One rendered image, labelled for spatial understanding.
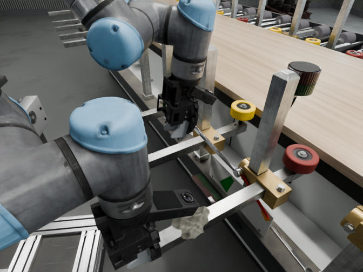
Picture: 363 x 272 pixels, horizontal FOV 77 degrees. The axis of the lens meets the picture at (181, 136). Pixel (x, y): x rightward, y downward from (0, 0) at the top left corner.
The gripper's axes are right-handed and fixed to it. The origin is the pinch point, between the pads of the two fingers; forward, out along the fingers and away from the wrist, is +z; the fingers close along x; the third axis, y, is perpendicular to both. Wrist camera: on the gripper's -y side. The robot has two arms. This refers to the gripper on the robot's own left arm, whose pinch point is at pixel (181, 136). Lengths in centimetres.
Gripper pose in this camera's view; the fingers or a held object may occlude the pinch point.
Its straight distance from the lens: 66.8
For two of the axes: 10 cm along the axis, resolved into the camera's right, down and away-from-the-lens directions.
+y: -8.1, 2.9, -5.1
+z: -1.4, 7.4, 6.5
